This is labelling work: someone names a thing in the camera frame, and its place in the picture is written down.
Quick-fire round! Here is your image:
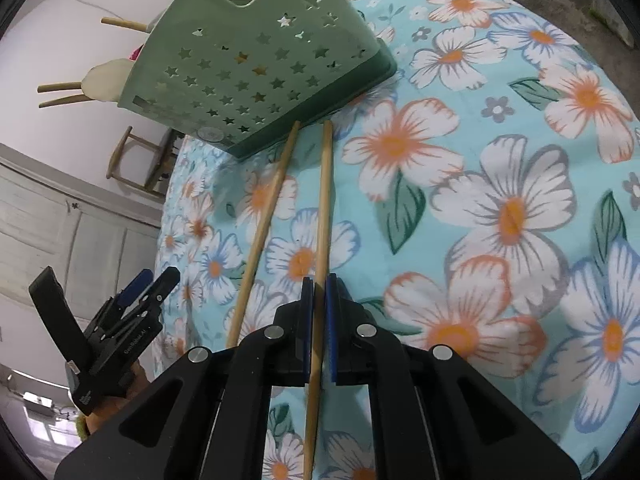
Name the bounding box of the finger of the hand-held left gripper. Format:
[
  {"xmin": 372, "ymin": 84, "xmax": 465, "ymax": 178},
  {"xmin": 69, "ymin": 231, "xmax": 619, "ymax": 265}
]
[
  {"xmin": 144, "ymin": 266, "xmax": 181, "ymax": 306},
  {"xmin": 116, "ymin": 269, "xmax": 154, "ymax": 309}
]

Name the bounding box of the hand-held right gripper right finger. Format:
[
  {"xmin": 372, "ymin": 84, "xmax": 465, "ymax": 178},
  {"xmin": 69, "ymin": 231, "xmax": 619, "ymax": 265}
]
[{"xmin": 324, "ymin": 274, "xmax": 583, "ymax": 480}]

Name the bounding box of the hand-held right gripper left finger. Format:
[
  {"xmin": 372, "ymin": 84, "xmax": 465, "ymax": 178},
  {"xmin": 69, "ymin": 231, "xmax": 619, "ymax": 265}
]
[{"xmin": 54, "ymin": 276, "xmax": 315, "ymax": 480}]

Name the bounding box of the cream plastic soup ladle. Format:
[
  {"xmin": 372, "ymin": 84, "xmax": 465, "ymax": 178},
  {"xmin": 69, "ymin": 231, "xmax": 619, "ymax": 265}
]
[{"xmin": 82, "ymin": 59, "xmax": 136, "ymax": 104}]

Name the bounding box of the green star-holed utensil holder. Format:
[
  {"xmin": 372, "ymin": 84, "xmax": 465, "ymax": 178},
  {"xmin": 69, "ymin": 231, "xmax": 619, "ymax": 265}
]
[{"xmin": 116, "ymin": 0, "xmax": 398, "ymax": 162}]

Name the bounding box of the person's left hand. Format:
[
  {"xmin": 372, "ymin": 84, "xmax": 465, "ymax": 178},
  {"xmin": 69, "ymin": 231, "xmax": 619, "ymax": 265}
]
[{"xmin": 86, "ymin": 364, "xmax": 152, "ymax": 437}]

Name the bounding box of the white panel door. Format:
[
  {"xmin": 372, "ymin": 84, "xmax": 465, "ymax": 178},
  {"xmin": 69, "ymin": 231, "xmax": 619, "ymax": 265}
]
[{"xmin": 0, "ymin": 142, "xmax": 165, "ymax": 311}]

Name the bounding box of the wooden chair with dark seat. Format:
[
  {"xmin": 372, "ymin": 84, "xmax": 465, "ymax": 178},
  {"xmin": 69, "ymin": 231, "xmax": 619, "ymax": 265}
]
[{"xmin": 106, "ymin": 126, "xmax": 184, "ymax": 199}]

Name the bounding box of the floral blue tablecloth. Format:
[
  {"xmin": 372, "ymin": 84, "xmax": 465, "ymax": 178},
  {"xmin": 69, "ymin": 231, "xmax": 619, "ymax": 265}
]
[{"xmin": 152, "ymin": 0, "xmax": 640, "ymax": 480}]

